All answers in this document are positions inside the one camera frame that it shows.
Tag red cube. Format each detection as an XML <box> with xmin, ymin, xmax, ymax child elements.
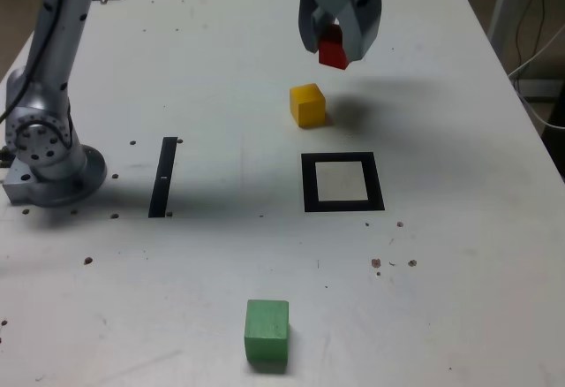
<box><xmin>318</xmin><ymin>24</ymin><xmax>352</xmax><ymax>72</ymax></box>

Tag yellow cube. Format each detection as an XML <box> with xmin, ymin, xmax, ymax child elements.
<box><xmin>289</xmin><ymin>82</ymin><xmax>327</xmax><ymax>129</ymax></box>

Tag green cube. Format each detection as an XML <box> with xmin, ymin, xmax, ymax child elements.
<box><xmin>244</xmin><ymin>299</ymin><xmax>290</xmax><ymax>367</ymax></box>

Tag black tape square outline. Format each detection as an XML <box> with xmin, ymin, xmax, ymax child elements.
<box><xmin>300</xmin><ymin>151</ymin><xmax>386</xmax><ymax>214</ymax></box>

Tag black tape strip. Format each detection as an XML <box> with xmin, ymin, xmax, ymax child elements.
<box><xmin>148</xmin><ymin>136</ymin><xmax>179</xmax><ymax>219</ymax></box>

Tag thin black cable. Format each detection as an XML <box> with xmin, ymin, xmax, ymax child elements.
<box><xmin>537</xmin><ymin>0</ymin><xmax>548</xmax><ymax>50</ymax></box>
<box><xmin>515</xmin><ymin>0</ymin><xmax>543</xmax><ymax>66</ymax></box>

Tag white cable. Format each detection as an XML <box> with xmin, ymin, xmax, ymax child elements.
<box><xmin>507</xmin><ymin>24</ymin><xmax>565</xmax><ymax>131</ymax></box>

